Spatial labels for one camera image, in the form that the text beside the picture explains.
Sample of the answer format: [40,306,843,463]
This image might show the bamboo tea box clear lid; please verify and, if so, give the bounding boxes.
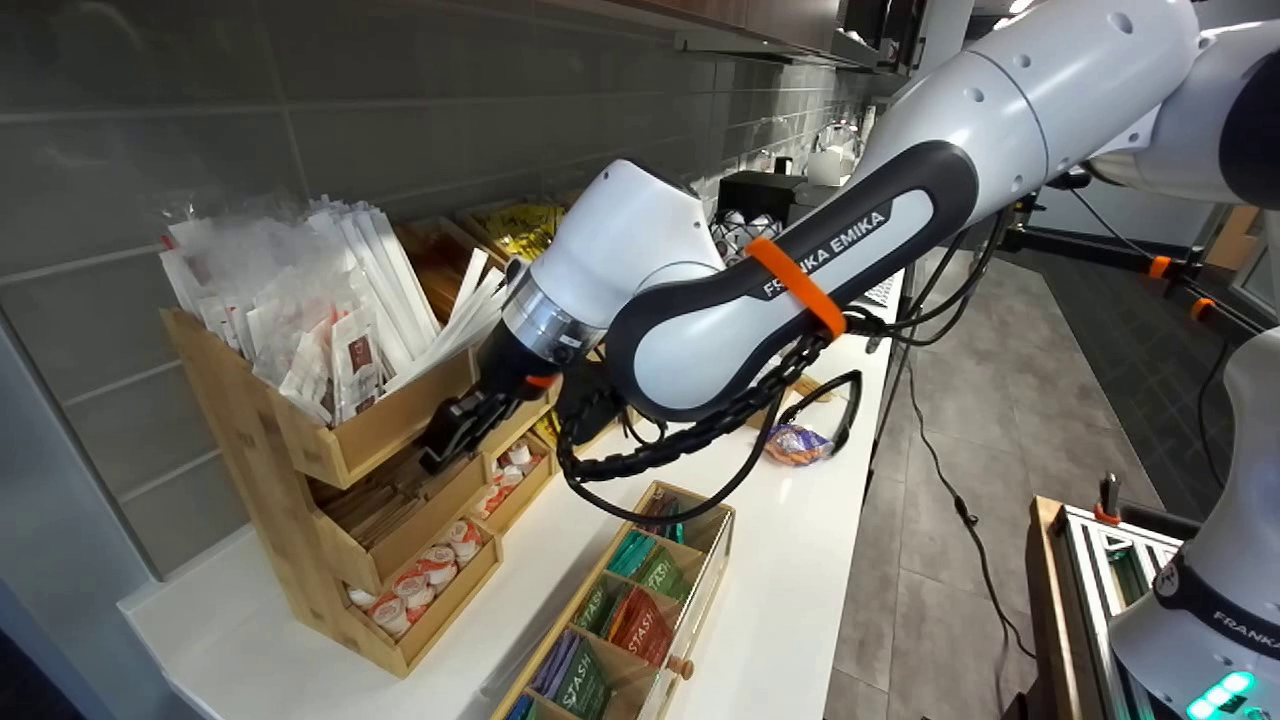
[486,481,736,720]

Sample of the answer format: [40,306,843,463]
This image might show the bamboo tiered condiment shelf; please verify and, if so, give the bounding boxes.
[156,194,564,679]

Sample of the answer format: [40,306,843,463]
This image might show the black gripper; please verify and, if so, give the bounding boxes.
[420,326,561,468]

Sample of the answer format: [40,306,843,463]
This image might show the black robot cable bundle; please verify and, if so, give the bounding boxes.
[553,194,1016,528]

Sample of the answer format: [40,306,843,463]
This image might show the yellow sweetener packets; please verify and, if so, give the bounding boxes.
[462,202,564,263]

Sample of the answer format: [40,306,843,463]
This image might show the purple snack packet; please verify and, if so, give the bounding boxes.
[765,425,831,468]

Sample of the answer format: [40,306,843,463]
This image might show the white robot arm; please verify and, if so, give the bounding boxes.
[420,0,1280,720]

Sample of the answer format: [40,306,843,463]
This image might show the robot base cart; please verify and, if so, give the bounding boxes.
[1022,470,1180,720]

